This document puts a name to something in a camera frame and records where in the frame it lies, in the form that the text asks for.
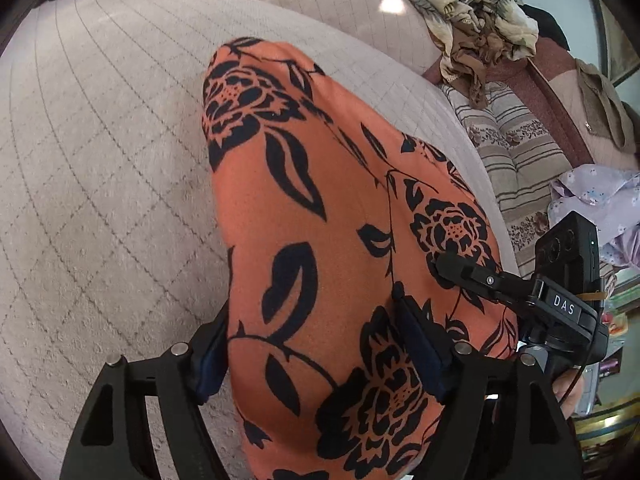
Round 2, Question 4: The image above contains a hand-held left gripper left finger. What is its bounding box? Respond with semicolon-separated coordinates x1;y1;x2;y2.
60;305;231;480

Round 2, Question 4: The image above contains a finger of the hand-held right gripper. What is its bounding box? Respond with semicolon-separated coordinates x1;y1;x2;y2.
436;251;546;311

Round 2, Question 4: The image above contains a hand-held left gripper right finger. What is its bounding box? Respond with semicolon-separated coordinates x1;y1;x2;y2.
397;297;586;480

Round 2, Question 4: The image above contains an orange floral garment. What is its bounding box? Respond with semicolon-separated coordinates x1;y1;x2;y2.
200;37;518;480

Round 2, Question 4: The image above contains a person's right hand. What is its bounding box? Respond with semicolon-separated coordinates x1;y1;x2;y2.
551;367;585;418

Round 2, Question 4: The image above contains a lilac floral cloth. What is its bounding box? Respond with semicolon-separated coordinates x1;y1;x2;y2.
547;167;640;271

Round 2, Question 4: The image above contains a striped floral cushion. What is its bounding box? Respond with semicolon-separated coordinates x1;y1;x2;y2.
440;82;568;281

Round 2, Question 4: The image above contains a brown cloth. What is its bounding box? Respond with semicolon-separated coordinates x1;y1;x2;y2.
575;57;637;151

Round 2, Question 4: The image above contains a tan crumpled cloth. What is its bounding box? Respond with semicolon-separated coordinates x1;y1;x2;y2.
439;30;508;108

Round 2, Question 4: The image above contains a grey quilted mattress cover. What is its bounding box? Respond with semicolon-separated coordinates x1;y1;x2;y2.
0;0;521;480

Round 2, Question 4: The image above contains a black bundle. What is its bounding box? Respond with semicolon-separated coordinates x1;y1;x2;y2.
520;4;571;51

